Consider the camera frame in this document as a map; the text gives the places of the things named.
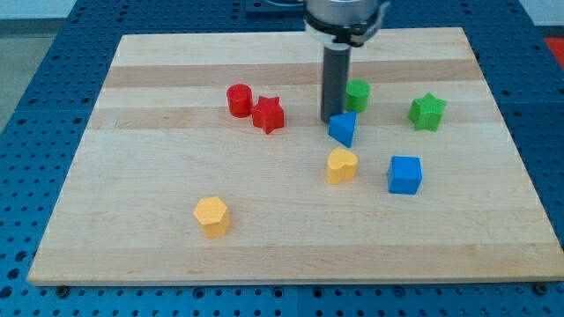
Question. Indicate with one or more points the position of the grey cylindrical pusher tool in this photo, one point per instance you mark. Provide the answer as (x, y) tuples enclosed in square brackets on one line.
[(334, 80)]

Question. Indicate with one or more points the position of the blue triangle block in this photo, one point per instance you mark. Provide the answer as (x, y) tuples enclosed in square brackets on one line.
[(342, 127)]

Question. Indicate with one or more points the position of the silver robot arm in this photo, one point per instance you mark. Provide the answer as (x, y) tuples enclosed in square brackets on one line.
[(341, 26)]

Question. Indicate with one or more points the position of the yellow heart block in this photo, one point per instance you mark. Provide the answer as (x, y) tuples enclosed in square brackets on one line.
[(341, 166)]

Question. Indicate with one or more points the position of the green cylinder block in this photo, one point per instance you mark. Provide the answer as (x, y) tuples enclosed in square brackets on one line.
[(356, 95)]

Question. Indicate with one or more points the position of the red star block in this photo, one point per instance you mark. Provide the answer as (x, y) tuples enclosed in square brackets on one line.
[(268, 114)]

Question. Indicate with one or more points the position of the red cylinder block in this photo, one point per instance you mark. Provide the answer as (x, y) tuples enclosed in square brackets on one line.
[(239, 100)]

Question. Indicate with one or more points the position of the green star block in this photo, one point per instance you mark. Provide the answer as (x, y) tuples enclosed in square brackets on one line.
[(426, 112)]

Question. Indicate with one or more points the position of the blue cube block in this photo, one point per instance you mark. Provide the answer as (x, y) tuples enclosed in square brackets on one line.
[(404, 175)]

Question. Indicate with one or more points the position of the wooden board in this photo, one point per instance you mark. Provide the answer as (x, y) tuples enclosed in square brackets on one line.
[(161, 138)]

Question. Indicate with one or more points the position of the yellow hexagon block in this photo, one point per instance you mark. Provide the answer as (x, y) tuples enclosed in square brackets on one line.
[(213, 216)]

